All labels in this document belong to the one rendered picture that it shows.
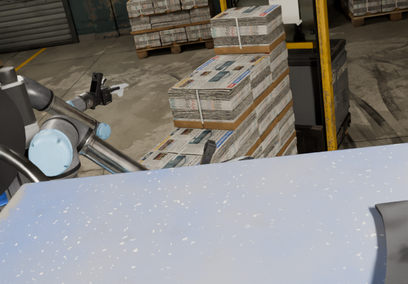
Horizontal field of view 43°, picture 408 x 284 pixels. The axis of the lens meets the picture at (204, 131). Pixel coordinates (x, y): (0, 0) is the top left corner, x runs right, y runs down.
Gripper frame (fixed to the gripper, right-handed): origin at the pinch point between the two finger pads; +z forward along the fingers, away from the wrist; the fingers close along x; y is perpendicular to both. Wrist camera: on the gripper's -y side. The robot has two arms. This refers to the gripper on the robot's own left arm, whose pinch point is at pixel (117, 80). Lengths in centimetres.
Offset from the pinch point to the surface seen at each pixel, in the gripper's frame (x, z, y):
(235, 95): 39, 45, 18
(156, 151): 14.8, 6.4, 39.4
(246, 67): 30, 73, 14
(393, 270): 169, -143, -76
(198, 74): 8, 55, 16
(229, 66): 18, 73, 15
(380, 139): 73, 205, 114
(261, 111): 38, 76, 41
